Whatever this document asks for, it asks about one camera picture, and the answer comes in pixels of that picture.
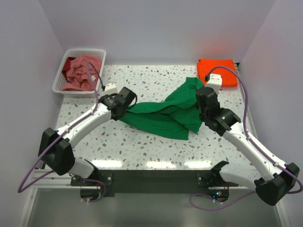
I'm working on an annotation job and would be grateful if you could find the dark red t shirt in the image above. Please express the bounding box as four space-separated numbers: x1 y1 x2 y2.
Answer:
62 57 76 72

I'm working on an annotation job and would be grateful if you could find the green t shirt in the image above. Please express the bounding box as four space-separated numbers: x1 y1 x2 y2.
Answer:
120 77 204 140

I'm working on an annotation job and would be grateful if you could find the white plastic basket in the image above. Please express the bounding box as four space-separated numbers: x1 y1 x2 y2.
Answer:
52 48 106 98

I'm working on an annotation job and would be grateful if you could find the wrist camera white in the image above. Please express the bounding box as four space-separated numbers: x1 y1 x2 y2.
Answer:
205 73 223 94
101 83 118 95

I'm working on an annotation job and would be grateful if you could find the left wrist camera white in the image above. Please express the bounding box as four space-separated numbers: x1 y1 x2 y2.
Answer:
101 83 118 95

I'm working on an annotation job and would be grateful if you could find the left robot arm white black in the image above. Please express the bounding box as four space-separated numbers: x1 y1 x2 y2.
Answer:
38 87 137 179

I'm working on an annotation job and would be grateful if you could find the pink folded shirt under stack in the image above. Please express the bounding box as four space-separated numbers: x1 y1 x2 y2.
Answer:
220 86 239 91

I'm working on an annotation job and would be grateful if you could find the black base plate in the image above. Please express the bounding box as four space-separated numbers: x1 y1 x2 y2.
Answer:
71 170 238 201

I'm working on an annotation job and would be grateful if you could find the orange folded t shirt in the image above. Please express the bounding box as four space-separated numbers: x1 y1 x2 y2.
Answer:
196 59 238 87

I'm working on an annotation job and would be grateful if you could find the pink t shirt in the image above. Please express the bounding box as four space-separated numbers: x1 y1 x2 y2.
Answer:
61 55 102 91

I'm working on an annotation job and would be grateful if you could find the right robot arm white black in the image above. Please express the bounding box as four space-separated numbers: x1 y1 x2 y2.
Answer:
196 87 300 206

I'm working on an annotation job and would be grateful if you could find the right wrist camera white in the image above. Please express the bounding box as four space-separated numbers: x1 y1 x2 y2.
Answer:
205 73 223 94

